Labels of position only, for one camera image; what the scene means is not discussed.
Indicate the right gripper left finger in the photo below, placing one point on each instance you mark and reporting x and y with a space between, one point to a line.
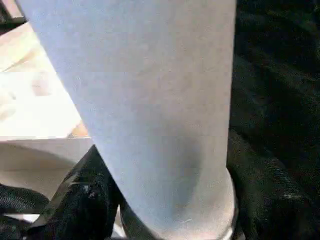
82 200

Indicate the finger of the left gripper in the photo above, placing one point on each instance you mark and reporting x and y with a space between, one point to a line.
20 197

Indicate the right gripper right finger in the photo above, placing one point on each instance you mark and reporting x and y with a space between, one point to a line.
275 207

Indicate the white plastic table top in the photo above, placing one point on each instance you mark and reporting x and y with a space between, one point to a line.
37 112

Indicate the white plastic table leg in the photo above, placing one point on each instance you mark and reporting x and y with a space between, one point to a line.
150 87

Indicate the black mat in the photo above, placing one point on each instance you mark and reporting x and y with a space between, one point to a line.
275 75

